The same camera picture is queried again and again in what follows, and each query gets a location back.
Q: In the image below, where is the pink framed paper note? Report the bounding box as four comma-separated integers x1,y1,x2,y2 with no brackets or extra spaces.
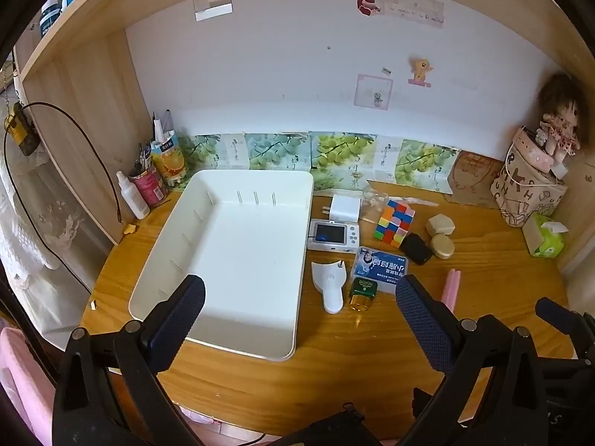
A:
356,73,393,110

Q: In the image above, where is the orange juice carton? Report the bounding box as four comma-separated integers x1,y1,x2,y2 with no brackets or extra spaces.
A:
151,132,187,190

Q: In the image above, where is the clear plastic wrapper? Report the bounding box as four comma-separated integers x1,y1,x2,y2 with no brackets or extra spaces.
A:
386,194,438,208

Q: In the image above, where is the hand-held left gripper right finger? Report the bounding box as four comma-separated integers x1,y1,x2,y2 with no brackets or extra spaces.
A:
395,274,554,446

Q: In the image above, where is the small green gold bottle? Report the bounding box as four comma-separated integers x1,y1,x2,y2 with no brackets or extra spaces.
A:
350,277,378,313

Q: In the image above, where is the black charging cable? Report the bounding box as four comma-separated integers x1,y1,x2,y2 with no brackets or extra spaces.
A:
4,102,124,295

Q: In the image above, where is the brown paper sheet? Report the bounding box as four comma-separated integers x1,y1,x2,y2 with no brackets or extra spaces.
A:
448,149,505,207

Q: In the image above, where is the white lace curtain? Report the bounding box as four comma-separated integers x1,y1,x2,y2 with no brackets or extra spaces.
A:
0,102,94,335

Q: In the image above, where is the round gold tin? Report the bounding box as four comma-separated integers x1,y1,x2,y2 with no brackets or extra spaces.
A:
430,235,456,260

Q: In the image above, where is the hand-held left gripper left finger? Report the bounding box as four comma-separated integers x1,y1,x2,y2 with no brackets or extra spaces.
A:
52,274,206,446

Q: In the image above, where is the colourful puzzle cube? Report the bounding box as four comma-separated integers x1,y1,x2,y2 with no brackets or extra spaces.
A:
374,199,416,248

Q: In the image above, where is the printed fabric bag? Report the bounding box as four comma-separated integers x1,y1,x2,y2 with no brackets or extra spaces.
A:
490,126,569,228

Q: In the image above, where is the clear plastic box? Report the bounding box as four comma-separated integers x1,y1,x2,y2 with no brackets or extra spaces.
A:
361,183,389,224

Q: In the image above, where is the white wall charger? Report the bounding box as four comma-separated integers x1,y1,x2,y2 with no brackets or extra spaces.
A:
324,194,361,224

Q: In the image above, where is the white spray bottle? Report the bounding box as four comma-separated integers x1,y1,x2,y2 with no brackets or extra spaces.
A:
116,170,151,220

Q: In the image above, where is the grape print poster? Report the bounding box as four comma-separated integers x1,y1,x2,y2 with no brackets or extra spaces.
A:
245,132,311,171
309,131,396,191
178,132,249,172
395,138,459,193

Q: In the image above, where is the yellow black hanging tag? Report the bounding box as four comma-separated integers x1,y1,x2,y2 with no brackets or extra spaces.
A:
4,101,38,156

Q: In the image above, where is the white handheld game console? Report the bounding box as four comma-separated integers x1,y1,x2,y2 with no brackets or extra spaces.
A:
307,218,361,254

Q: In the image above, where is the white plastic handheld device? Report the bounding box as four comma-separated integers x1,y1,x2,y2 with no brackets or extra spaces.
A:
311,260,348,314

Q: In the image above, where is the wooden shelf frame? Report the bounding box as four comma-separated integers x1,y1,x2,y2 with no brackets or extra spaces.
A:
13,0,595,279

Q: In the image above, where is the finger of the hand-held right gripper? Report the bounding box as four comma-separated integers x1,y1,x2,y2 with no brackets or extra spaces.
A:
534,297,595,340

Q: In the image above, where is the red can pen holder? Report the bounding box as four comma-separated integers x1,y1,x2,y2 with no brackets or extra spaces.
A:
129,167,169,208

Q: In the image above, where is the brown haired doll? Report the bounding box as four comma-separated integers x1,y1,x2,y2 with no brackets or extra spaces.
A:
537,73,587,156

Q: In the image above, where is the white plastic organizer tray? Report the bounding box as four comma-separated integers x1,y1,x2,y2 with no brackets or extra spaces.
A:
128,169,316,362

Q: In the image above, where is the beige faceted box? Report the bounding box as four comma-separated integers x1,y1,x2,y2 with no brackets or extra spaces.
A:
426,214,455,239

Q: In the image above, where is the yellow pony sticker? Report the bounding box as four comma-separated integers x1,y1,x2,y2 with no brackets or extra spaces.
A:
409,58,434,87

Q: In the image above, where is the pink tube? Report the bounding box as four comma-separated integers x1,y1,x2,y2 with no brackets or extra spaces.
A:
441,269,462,305

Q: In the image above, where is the black wall charger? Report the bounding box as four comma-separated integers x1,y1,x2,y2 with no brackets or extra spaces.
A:
401,233,433,266

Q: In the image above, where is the taped paper note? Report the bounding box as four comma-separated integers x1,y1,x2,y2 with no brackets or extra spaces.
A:
376,0,444,29

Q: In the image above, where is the pink dotted case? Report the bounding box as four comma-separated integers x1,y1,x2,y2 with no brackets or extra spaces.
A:
514,127,556,172

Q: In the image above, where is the green tissue pack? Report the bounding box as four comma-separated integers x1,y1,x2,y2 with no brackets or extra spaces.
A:
521,212,570,257

